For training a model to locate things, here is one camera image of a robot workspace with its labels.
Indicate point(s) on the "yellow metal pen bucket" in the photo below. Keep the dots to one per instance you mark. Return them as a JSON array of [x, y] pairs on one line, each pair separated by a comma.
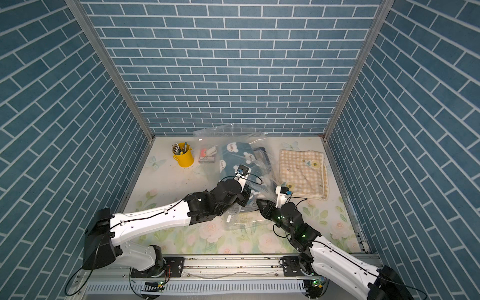
[[186, 160]]

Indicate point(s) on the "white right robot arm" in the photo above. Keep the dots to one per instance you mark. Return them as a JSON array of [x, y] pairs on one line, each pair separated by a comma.
[[322, 257]]

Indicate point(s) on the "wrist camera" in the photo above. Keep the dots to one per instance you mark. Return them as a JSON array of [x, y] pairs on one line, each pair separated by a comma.
[[241, 175], [283, 196]]

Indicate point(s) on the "pens in bucket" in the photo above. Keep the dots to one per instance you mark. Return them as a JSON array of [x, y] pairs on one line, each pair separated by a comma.
[[180, 149]]

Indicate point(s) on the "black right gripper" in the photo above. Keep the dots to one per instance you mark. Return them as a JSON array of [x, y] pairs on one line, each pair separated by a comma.
[[269, 210]]

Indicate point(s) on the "aluminium corner post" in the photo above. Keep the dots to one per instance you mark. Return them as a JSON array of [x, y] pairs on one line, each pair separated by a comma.
[[93, 37], [371, 37]]

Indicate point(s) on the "blue cloud pattern blanket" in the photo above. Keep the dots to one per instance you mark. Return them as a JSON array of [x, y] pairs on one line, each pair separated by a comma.
[[235, 154]]

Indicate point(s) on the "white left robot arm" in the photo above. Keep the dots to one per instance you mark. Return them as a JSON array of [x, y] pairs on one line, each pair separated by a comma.
[[109, 237]]

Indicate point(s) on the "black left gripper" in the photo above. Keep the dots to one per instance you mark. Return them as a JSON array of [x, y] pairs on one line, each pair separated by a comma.
[[245, 195]]

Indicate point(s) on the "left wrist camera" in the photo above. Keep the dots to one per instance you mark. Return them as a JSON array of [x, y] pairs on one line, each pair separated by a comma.
[[241, 175]]

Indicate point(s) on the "orange checkered sunflower blanket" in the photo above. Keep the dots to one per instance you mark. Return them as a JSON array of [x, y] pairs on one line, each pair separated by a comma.
[[304, 172]]

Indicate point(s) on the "left aluminium corner post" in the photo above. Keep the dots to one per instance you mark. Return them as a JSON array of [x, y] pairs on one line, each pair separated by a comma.
[[93, 37]]

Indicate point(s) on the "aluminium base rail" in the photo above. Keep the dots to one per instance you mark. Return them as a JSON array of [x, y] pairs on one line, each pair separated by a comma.
[[245, 276]]

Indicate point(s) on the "white plastic bag clip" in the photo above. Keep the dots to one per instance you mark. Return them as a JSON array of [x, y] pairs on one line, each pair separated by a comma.
[[211, 152]]

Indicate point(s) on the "clear plastic vacuum bag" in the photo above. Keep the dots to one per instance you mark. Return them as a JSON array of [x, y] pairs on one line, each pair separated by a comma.
[[236, 218]]

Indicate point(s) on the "highlighter marker pack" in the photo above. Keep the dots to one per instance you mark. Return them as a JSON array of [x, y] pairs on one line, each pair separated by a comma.
[[203, 159]]

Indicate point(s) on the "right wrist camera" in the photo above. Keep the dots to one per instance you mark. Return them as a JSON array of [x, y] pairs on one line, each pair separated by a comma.
[[283, 196]]

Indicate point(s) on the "right aluminium corner post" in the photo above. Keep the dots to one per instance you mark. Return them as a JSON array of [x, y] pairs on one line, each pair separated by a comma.
[[371, 37]]

